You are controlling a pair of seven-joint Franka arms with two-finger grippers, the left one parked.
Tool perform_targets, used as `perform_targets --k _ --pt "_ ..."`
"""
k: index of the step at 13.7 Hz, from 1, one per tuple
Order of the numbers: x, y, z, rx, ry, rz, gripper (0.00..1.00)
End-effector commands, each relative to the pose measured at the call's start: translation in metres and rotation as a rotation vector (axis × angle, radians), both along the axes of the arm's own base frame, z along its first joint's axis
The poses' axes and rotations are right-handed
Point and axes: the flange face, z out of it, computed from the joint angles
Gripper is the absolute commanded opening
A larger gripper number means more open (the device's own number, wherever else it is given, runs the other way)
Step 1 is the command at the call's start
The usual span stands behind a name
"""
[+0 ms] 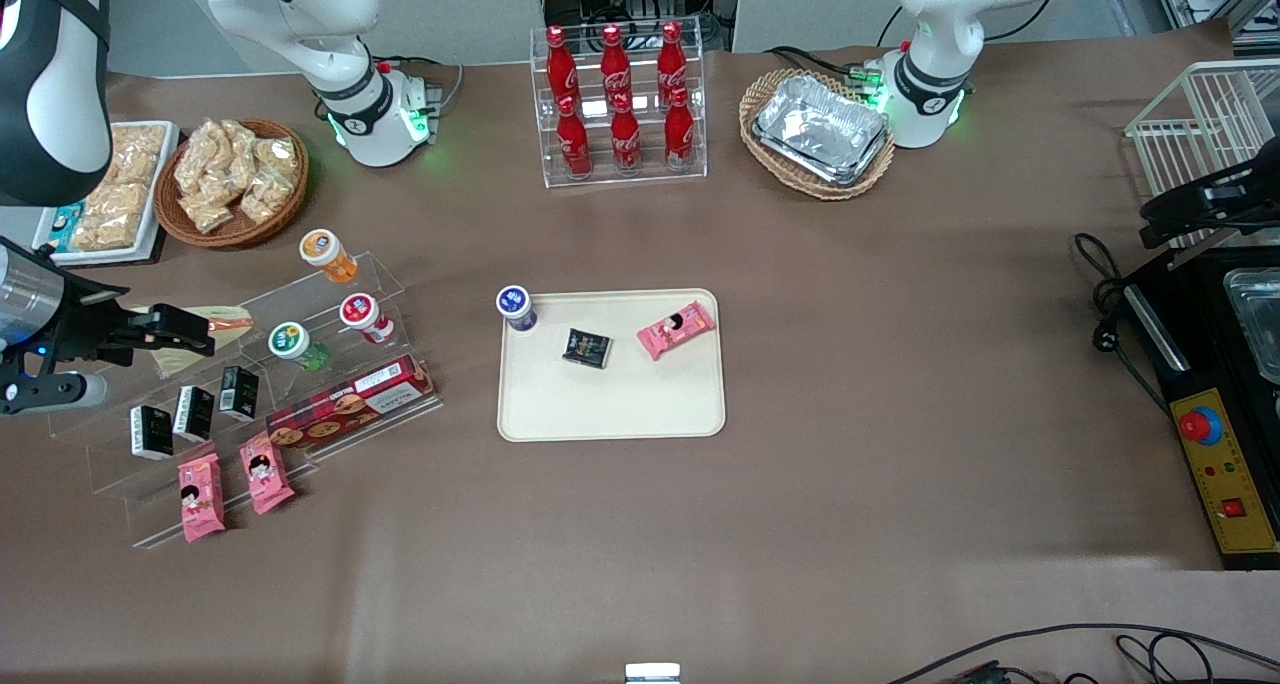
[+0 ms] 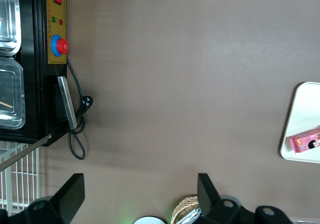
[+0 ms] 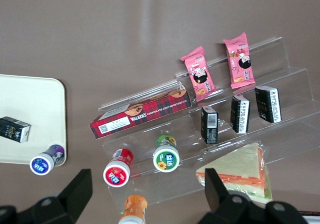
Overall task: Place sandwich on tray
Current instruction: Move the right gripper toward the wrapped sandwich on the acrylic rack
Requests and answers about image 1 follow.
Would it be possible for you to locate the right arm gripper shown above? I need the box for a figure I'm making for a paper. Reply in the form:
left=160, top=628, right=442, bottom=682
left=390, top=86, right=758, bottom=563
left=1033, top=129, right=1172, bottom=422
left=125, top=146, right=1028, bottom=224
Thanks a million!
left=0, top=284, right=217, bottom=390

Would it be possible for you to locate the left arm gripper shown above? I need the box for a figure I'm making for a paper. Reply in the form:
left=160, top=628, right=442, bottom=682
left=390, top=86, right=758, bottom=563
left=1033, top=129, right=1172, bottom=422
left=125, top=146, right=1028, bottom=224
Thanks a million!
left=1140, top=159, right=1280, bottom=247

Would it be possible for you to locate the triangle sandwich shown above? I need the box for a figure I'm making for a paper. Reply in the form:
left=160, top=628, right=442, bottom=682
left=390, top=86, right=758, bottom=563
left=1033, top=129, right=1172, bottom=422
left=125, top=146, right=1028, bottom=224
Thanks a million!
left=128, top=304, right=256, bottom=377

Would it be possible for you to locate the white rectangular snack tray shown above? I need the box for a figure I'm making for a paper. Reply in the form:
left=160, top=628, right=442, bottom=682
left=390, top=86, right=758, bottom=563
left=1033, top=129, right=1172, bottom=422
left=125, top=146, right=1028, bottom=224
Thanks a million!
left=32, top=121, right=182, bottom=267

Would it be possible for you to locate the aluminium foil tray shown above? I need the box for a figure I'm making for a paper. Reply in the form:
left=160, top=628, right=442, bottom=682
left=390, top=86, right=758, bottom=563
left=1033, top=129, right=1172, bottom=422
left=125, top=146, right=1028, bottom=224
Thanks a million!
left=752, top=73, right=892, bottom=187

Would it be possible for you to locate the beige plastic serving tray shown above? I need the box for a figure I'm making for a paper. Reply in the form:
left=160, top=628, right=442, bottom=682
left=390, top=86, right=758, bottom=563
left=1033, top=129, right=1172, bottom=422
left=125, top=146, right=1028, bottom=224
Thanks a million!
left=498, top=288, right=726, bottom=442

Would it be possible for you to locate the small black carton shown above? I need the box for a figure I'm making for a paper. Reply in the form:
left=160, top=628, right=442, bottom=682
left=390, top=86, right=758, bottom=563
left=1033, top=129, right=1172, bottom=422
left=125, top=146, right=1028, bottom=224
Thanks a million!
left=218, top=366, right=260, bottom=422
left=130, top=405, right=175, bottom=461
left=174, top=385, right=215, bottom=441

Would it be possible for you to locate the green-lid yogurt cup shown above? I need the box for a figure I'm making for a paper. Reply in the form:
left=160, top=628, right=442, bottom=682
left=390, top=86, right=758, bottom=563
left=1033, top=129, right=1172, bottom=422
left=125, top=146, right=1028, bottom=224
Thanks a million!
left=267, top=321, right=330, bottom=373

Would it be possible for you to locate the clear bag of puffed snacks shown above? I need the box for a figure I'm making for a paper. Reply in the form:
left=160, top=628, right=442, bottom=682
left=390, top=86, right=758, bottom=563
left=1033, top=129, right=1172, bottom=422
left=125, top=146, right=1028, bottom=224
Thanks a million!
left=180, top=192, right=237, bottom=235
left=255, top=136, right=301, bottom=187
left=222, top=119, right=263, bottom=165
left=238, top=169, right=293, bottom=227
left=175, top=124, right=234, bottom=198

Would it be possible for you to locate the steel food container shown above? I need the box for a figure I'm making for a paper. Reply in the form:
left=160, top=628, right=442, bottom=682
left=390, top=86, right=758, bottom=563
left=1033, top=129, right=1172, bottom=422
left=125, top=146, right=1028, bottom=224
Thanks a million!
left=1221, top=267, right=1280, bottom=386

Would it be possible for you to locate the rice cracker pack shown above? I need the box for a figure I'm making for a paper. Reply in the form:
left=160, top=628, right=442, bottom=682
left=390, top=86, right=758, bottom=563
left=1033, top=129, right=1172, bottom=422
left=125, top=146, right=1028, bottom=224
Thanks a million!
left=106, top=124, right=168, bottom=187
left=72, top=182, right=151, bottom=253

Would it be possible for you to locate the clear acrylic stepped shelf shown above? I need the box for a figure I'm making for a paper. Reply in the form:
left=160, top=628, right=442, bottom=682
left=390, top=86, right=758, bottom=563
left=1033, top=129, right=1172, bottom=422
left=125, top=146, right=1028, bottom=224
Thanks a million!
left=48, top=252, right=443, bottom=550

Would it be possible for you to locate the teal snack pack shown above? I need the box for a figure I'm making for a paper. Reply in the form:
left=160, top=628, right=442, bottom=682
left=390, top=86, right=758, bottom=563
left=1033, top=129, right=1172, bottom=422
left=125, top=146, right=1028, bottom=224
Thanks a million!
left=48, top=204, right=87, bottom=255

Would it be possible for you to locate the orange-lid yogurt cup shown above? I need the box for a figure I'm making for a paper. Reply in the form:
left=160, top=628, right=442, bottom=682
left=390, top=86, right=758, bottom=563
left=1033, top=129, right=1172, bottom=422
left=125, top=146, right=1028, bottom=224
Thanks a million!
left=299, top=229, right=359, bottom=285

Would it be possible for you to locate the pink snack packet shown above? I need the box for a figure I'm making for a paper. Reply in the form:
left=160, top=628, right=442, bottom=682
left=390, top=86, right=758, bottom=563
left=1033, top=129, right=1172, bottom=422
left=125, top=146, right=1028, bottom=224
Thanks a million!
left=238, top=433, right=297, bottom=516
left=637, top=301, right=717, bottom=361
left=178, top=453, right=227, bottom=544

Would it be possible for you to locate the dark brown wicker basket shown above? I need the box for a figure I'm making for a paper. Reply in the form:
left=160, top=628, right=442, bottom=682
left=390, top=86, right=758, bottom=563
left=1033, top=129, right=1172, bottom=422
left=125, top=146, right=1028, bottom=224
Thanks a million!
left=154, top=117, right=310, bottom=250

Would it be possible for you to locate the red-lid yogurt cup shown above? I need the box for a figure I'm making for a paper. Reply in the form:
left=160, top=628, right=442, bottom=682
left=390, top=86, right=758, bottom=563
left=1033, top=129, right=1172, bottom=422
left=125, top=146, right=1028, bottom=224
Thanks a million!
left=339, top=293, right=397, bottom=346

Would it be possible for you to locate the red cookie box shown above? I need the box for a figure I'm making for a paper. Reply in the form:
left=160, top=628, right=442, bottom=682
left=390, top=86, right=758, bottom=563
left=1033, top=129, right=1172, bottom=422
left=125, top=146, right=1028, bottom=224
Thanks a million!
left=265, top=355, right=438, bottom=453

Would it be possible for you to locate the black sealing machine yellow panel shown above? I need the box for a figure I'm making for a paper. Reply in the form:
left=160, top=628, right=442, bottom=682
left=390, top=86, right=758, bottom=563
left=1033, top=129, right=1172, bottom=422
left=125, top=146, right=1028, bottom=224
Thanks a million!
left=1122, top=244, right=1280, bottom=572

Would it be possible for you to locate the blue-lid yogurt cup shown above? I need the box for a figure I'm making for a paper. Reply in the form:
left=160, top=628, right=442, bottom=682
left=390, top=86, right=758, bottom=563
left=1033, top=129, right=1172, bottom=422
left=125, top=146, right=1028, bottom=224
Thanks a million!
left=496, top=285, right=539, bottom=333

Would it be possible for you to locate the black snack packet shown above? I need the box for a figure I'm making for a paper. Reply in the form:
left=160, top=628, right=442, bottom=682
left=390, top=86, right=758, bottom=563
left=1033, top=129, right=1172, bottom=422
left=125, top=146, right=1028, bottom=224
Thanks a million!
left=562, top=328, right=612, bottom=369

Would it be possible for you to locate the red cola bottle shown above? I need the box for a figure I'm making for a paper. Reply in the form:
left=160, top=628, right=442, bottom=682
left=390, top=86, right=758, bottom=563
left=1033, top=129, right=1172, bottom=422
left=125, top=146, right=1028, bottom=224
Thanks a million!
left=663, top=86, right=697, bottom=171
left=609, top=91, right=644, bottom=174
left=656, top=21, right=690, bottom=100
left=599, top=24, right=634, bottom=105
left=555, top=94, right=594, bottom=179
left=545, top=25, right=582, bottom=105

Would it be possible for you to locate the light tan wicker basket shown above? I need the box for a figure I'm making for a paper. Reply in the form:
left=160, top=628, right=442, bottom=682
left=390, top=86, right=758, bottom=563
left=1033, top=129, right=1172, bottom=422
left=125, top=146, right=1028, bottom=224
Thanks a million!
left=739, top=68, right=897, bottom=201

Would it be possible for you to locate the clear acrylic bottle rack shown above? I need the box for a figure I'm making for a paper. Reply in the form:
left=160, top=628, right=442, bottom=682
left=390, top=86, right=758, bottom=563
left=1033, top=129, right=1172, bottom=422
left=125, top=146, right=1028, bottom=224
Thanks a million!
left=529, top=24, right=709, bottom=189

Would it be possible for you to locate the black power cable with plug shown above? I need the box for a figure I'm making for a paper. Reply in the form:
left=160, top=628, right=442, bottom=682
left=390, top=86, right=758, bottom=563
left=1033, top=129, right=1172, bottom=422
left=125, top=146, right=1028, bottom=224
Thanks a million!
left=1072, top=232, right=1173, bottom=417

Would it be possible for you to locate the white wire rack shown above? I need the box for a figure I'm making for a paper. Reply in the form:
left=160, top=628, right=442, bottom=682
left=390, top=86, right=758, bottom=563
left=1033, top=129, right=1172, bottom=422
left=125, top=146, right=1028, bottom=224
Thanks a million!
left=1125, top=59, right=1280, bottom=255

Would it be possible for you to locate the grey arm base cable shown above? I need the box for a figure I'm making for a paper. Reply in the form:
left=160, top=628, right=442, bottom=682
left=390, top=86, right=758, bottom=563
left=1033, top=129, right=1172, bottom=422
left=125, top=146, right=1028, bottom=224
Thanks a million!
left=374, top=56, right=467, bottom=117

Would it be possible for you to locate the black arm base cable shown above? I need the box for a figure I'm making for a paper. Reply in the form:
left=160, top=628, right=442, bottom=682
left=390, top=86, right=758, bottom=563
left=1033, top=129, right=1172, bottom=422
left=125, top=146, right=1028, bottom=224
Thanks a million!
left=764, top=44, right=901, bottom=93

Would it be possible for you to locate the thin black cable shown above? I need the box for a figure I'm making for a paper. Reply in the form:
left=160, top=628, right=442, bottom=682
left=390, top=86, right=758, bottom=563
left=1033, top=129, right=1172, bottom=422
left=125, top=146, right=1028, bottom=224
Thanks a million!
left=885, top=622, right=1280, bottom=684
left=1114, top=632, right=1280, bottom=684

